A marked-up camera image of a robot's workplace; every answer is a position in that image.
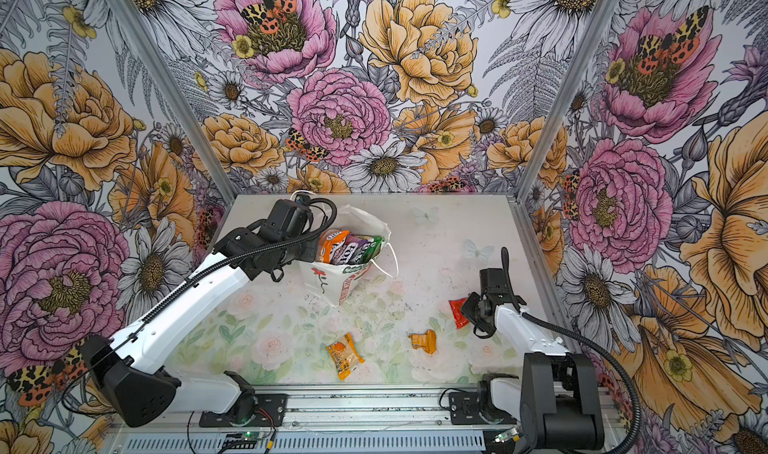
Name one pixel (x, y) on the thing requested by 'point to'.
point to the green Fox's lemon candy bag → (373, 249)
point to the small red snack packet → (460, 318)
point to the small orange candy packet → (427, 341)
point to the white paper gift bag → (329, 283)
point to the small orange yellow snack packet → (345, 356)
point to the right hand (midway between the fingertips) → (467, 320)
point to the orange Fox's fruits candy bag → (326, 246)
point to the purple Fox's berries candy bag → (351, 249)
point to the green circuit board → (505, 436)
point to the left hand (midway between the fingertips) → (304, 249)
